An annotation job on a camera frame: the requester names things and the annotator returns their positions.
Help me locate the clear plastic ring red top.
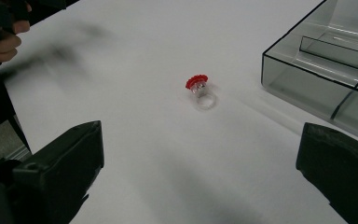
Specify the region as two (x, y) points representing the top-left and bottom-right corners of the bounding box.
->
(185, 74), (218, 111)

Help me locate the clear grey divided plastic box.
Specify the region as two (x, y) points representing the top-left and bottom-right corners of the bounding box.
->
(260, 0), (358, 145)

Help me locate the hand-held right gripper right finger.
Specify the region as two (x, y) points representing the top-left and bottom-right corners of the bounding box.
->
(296, 122), (358, 224)

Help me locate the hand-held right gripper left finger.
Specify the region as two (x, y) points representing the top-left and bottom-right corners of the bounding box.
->
(11, 120), (105, 224)

